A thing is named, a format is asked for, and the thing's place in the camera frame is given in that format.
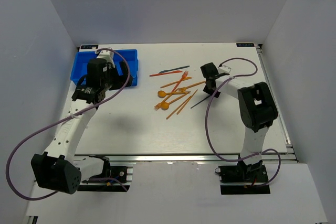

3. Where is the dark blue chopstick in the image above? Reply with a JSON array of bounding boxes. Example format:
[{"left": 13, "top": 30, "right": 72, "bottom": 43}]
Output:
[{"left": 190, "top": 95, "right": 211, "bottom": 109}]

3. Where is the red-orange plastic fork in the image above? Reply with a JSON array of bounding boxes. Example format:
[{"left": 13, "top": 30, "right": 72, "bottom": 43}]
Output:
[{"left": 171, "top": 71, "right": 188, "bottom": 93}]

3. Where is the orange chopstick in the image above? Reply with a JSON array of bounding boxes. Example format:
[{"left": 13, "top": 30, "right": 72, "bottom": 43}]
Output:
[
  {"left": 176, "top": 95, "right": 193, "bottom": 115},
  {"left": 166, "top": 89, "right": 198, "bottom": 120}
]

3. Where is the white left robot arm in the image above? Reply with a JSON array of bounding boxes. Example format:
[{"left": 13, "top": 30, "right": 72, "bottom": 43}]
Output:
[{"left": 31, "top": 58, "right": 132, "bottom": 194}]

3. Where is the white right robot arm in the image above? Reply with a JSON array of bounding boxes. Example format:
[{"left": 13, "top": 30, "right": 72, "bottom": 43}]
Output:
[{"left": 201, "top": 62, "right": 278, "bottom": 184}]

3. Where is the blue divided plastic tray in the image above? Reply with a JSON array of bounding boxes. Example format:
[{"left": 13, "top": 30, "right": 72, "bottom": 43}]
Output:
[{"left": 70, "top": 49, "right": 139, "bottom": 87}]

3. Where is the dark blue plastic knife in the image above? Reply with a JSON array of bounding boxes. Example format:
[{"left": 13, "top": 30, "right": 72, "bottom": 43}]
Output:
[{"left": 159, "top": 65, "right": 190, "bottom": 73}]

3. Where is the orange plastic knife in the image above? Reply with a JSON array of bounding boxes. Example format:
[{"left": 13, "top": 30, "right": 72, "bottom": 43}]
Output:
[{"left": 160, "top": 77, "right": 192, "bottom": 88}]

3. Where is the red-orange plastic knife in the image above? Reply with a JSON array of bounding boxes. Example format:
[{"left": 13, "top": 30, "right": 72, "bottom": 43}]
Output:
[{"left": 149, "top": 70, "right": 182, "bottom": 77}]

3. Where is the black logo sticker left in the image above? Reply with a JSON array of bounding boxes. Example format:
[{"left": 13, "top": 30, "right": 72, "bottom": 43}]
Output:
[{"left": 80, "top": 45, "right": 98, "bottom": 50}]

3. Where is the black logo sticker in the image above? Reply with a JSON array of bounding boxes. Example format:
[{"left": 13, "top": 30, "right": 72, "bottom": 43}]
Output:
[
  {"left": 236, "top": 42, "right": 255, "bottom": 47},
  {"left": 80, "top": 45, "right": 98, "bottom": 50}
]

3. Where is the black logo sticker right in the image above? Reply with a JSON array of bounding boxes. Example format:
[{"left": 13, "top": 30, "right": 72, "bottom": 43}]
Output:
[{"left": 236, "top": 42, "right": 255, "bottom": 47}]

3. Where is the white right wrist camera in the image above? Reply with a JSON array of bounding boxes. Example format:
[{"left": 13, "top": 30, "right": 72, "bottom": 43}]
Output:
[{"left": 217, "top": 65, "right": 232, "bottom": 78}]

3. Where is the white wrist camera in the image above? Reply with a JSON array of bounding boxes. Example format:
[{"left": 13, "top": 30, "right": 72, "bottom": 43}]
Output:
[
  {"left": 217, "top": 65, "right": 232, "bottom": 78},
  {"left": 96, "top": 50, "right": 115, "bottom": 68}
]

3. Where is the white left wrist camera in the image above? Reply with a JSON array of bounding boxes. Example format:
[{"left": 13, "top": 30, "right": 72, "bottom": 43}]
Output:
[{"left": 96, "top": 50, "right": 115, "bottom": 68}]

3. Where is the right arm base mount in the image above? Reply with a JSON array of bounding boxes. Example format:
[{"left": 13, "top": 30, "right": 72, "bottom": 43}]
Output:
[{"left": 215, "top": 165, "right": 271, "bottom": 195}]

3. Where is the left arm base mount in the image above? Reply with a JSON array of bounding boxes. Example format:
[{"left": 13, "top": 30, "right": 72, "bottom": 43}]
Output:
[{"left": 78, "top": 166, "right": 133, "bottom": 193}]

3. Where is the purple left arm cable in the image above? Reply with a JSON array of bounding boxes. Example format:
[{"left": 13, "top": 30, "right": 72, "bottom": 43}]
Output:
[{"left": 6, "top": 48, "right": 132, "bottom": 201}]

